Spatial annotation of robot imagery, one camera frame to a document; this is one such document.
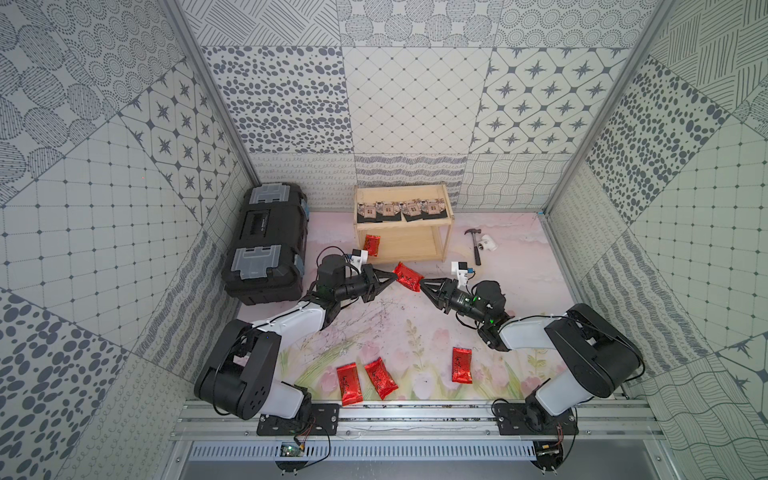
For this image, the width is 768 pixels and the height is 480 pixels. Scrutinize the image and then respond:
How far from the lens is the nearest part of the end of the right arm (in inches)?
27.1

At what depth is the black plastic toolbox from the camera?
85 cm

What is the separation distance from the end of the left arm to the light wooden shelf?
11cm

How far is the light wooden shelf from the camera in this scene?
916 millimetres
